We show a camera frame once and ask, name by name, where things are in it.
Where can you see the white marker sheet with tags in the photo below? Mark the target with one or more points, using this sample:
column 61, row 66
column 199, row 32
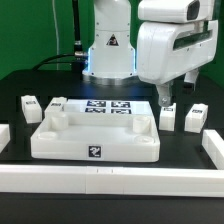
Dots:
column 108, row 106

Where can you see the white left fence block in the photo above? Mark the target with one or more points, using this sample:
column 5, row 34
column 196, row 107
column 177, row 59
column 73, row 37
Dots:
column 4, row 136

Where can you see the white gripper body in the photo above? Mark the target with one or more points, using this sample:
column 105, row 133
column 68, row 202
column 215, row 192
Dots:
column 165, row 51

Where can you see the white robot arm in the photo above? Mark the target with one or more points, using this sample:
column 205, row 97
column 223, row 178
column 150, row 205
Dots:
column 112, row 58

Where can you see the white desk tabletop tray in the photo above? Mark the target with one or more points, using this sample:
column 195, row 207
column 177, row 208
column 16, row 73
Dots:
column 97, row 137

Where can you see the white front fence bar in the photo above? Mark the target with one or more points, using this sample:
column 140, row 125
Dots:
column 111, row 180

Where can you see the white right fence block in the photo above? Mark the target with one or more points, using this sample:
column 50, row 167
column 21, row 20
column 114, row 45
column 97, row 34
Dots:
column 213, row 144

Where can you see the white fence block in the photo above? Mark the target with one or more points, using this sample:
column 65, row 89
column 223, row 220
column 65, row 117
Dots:
column 4, row 136
column 213, row 144

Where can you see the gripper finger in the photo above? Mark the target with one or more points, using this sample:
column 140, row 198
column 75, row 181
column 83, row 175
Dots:
column 190, row 79
column 164, row 94

